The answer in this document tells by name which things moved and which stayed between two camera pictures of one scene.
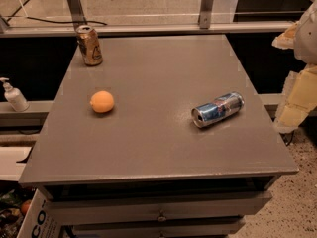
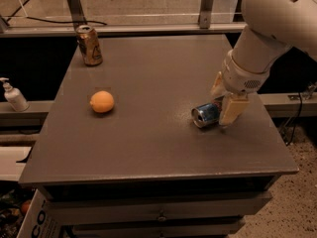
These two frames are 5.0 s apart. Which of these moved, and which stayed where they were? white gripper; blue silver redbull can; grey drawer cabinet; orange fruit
Moved: white gripper
Stayed: grey drawer cabinet; blue silver redbull can; orange fruit
